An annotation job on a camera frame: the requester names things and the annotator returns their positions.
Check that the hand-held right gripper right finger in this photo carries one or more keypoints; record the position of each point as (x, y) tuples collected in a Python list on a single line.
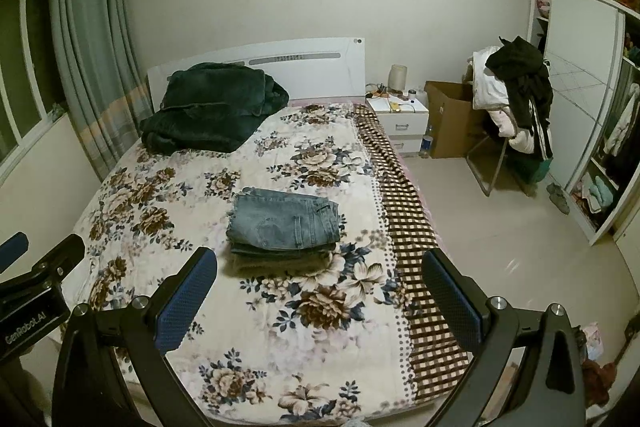
[(450, 300)]

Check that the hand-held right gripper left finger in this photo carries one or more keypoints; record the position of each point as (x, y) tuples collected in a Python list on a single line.
[(186, 302)]

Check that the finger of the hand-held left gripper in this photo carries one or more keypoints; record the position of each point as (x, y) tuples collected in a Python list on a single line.
[(52, 263), (11, 247)]

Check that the blue jeans pants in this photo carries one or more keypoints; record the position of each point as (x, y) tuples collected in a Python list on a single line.
[(282, 226)]

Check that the checkered brown bed sheet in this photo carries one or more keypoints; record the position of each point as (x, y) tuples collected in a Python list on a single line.
[(415, 257)]

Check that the floral bed blanket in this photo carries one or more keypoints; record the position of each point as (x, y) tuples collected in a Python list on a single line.
[(235, 257)]

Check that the grey shoes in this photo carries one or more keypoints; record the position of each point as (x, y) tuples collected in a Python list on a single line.
[(559, 196)]

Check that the clear plastic bottle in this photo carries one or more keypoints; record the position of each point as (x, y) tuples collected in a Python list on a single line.
[(426, 142)]

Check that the brown cardboard box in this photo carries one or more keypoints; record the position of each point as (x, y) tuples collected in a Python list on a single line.
[(450, 122)]

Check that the window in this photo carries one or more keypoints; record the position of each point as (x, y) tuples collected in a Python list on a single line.
[(25, 67)]

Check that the white nightstand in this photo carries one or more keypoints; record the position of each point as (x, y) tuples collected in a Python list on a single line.
[(400, 122)]

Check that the chair piled with clothes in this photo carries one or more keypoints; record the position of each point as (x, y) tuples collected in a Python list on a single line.
[(515, 122)]

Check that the dark green fleece blanket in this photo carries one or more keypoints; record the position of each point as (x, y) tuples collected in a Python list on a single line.
[(212, 109)]

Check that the white jar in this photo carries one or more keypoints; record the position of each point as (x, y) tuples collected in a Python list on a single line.
[(412, 95)]

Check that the grey green curtain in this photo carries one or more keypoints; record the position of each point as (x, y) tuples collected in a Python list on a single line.
[(95, 42)]

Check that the black jacket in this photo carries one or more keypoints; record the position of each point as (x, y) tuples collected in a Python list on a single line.
[(525, 87)]

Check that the cream table lamp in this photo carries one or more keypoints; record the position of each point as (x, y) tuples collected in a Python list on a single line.
[(398, 78)]

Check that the white wardrobe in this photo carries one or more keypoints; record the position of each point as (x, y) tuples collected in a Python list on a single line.
[(590, 107)]

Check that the white bed headboard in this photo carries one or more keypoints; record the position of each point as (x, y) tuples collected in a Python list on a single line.
[(305, 67)]

